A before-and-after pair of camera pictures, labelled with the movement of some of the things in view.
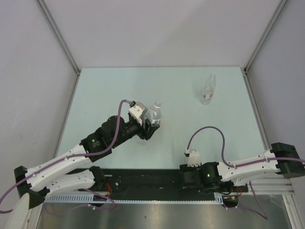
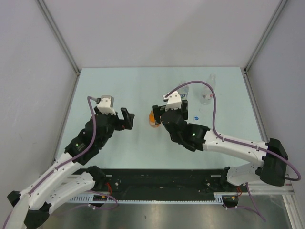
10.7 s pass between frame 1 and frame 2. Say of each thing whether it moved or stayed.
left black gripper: moved
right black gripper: moved
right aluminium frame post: stayed
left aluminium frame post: stayed
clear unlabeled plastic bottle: stayed
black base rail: stayed
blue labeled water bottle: moved
